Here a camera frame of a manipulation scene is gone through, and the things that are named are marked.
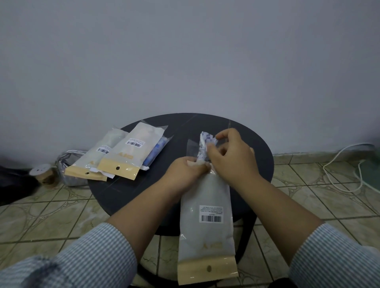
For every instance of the person's left hand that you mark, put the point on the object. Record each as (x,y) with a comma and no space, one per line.
(181,175)

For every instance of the person's right hand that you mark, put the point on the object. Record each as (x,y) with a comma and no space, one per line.
(237,166)

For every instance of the blue flower shower cap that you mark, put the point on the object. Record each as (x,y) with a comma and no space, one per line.
(154,154)

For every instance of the yellow-edged packet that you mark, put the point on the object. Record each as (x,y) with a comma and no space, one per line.
(127,157)

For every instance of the stack of yellow small pouches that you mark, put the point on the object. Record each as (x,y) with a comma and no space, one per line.
(207,237)

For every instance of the cream packet with barcode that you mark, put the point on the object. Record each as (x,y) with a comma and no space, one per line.
(89,160)

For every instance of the person's right forearm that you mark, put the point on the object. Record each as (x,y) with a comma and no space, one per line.
(285,219)

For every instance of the person's left forearm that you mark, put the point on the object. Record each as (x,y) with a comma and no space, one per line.
(133,222)

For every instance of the black round side table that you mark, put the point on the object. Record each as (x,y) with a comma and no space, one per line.
(133,190)

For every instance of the silver quilted handbag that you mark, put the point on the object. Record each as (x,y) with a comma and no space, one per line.
(69,178)

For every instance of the pale green appliance base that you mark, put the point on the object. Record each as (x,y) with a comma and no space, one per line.
(371,175)

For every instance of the ribbon spool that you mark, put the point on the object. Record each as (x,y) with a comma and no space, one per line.
(43,173)

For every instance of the black bag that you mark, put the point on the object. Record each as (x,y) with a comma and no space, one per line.
(15,184)

